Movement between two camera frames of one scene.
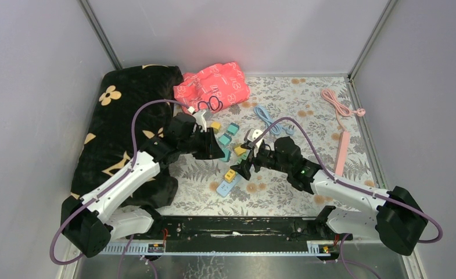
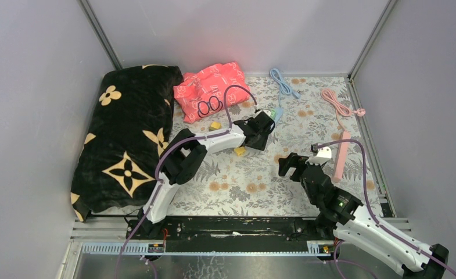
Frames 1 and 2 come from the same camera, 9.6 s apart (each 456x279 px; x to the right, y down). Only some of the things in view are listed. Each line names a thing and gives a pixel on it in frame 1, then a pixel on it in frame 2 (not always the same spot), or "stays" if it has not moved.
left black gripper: x=211 y=149 to x=258 y=143
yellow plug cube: x=239 y=151 stays
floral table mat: x=321 y=115 stays
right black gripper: x=244 y=171 to x=292 y=160
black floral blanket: x=132 y=106 stays
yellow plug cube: x=216 y=125 stays
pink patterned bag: x=211 y=88 stays
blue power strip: x=226 y=186 to x=284 y=88
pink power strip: x=341 y=110 stays
